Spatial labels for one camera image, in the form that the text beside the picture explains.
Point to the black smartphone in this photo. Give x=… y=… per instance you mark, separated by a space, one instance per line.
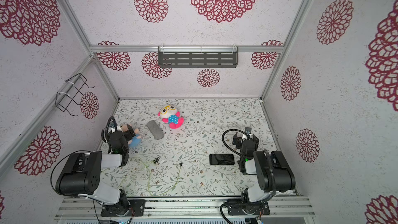
x=221 y=159

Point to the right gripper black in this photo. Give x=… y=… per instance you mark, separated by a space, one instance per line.
x=238 y=140

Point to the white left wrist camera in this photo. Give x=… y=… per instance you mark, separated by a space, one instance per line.
x=115 y=127

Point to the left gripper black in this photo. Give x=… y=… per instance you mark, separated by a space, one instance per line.
x=129 y=133

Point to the grey oval case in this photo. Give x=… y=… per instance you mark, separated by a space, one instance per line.
x=155 y=129

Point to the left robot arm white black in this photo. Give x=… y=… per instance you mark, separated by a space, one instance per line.
x=81 y=175

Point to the pink owl plush toy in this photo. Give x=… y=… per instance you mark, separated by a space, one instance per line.
x=171 y=115

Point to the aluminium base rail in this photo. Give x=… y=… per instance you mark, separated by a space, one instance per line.
x=282 y=206

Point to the bear plush toy blue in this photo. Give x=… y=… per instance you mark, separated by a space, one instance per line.
x=136 y=140

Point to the black wire wall rack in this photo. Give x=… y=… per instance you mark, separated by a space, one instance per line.
x=65 y=99

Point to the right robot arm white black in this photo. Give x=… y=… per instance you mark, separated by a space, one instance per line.
x=271 y=169

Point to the grey wall shelf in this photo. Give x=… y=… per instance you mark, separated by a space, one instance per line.
x=197 y=58

